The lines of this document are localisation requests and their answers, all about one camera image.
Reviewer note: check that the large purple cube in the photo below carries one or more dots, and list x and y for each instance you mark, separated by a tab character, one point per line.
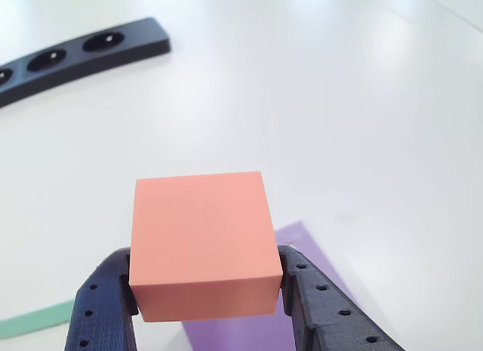
241	334

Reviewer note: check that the green square frame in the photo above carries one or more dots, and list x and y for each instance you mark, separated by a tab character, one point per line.
34	321

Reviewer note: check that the orange cube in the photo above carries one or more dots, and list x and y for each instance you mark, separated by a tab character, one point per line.
203	230

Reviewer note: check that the black power strip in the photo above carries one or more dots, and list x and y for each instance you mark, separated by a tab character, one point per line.
75	60

